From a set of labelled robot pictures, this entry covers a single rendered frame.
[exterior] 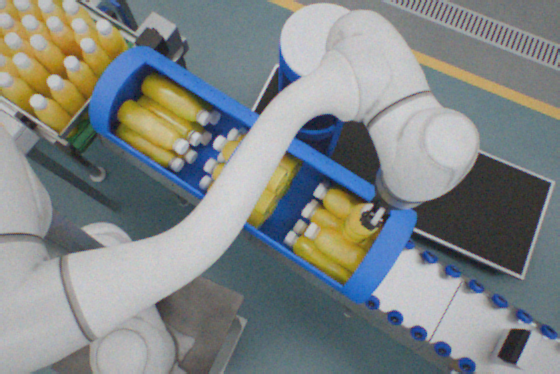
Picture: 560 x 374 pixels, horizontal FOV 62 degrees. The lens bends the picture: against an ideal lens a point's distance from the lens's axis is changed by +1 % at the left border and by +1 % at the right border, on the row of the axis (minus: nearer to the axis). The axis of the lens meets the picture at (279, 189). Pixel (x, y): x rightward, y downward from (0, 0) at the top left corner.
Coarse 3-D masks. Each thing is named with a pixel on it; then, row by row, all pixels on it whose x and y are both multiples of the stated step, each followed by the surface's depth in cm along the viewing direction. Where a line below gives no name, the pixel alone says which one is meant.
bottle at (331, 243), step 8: (320, 232) 120; (328, 232) 119; (336, 232) 120; (320, 240) 119; (328, 240) 118; (336, 240) 118; (344, 240) 119; (320, 248) 120; (328, 248) 118; (336, 248) 118; (344, 248) 118; (352, 248) 118; (360, 248) 119; (328, 256) 120; (336, 256) 118; (344, 256) 117; (352, 256) 117; (360, 256) 117; (344, 264) 118; (352, 264) 117; (352, 272) 119
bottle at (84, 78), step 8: (80, 64) 137; (72, 72) 137; (80, 72) 138; (88, 72) 140; (72, 80) 140; (80, 80) 139; (88, 80) 141; (96, 80) 145; (80, 88) 143; (88, 88) 144; (88, 96) 148
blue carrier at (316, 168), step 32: (128, 64) 121; (160, 64) 124; (96, 96) 121; (128, 96) 136; (224, 96) 125; (96, 128) 128; (224, 128) 142; (320, 160) 119; (192, 192) 124; (288, 192) 140; (288, 224) 138; (288, 256) 121; (384, 256) 109; (352, 288) 114
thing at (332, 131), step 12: (288, 72) 147; (288, 84) 192; (312, 120) 233; (324, 120) 230; (336, 120) 178; (300, 132) 183; (312, 132) 182; (324, 132) 182; (336, 132) 191; (312, 144) 230; (324, 144) 230
